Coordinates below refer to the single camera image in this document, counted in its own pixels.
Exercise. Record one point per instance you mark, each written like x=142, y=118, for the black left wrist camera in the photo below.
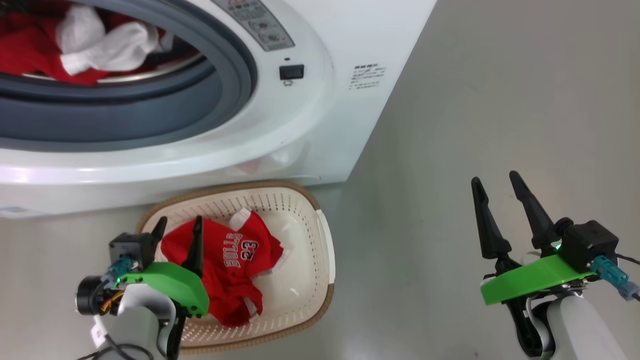
x=130, y=247

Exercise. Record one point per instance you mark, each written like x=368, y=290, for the plain red garment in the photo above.
x=30, y=50

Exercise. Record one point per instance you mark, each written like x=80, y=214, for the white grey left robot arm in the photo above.
x=137, y=320

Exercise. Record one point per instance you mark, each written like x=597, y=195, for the red jersey with white print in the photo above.
x=235, y=270

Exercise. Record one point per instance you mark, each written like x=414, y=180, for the grey warning label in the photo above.
x=260, y=22

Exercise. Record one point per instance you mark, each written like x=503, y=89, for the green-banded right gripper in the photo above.
x=535, y=277

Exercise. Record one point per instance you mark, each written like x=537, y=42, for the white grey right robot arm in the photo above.
x=575, y=330

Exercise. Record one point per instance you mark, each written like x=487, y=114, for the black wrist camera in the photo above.
x=590, y=242
x=130, y=247

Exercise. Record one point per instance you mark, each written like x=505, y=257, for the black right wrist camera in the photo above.
x=590, y=242

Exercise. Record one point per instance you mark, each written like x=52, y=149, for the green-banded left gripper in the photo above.
x=175, y=282

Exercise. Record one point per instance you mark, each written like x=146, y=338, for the cream basket with brown rim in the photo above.
x=300, y=250

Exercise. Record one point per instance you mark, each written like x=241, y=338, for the white front-load washing machine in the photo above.
x=310, y=130

